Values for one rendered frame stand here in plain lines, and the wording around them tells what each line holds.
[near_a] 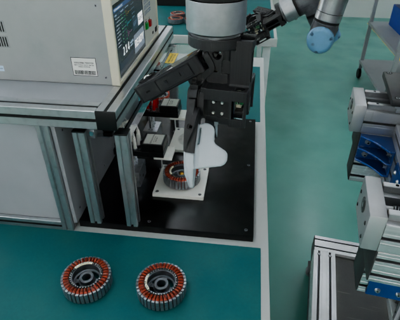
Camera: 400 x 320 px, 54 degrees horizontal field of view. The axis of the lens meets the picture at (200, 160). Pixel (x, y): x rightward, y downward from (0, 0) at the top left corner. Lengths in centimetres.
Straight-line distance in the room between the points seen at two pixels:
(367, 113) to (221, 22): 84
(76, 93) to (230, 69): 53
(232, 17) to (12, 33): 67
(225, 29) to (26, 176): 72
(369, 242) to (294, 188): 165
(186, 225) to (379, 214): 48
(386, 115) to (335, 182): 139
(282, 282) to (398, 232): 116
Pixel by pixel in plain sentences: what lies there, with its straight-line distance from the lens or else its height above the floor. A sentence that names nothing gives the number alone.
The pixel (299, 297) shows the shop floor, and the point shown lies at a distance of 191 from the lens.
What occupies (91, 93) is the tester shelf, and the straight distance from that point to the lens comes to 96.
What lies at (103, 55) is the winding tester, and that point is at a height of 119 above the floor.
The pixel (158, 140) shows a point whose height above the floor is 92.
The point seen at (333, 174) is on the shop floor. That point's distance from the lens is 268.
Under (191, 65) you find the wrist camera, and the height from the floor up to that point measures 132.
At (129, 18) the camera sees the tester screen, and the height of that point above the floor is 124.
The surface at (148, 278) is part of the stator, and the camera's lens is 93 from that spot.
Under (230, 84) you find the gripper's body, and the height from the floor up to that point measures 129.
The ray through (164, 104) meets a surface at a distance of 132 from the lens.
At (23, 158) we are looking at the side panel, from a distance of 104.
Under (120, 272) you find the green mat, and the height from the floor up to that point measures 75.
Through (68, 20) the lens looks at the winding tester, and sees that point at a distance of 97.
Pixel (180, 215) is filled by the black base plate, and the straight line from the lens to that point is 108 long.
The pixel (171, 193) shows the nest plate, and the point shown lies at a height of 78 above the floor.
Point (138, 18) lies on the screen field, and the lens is 114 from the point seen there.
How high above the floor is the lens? 150
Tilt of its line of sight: 34 degrees down
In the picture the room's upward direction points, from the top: straight up
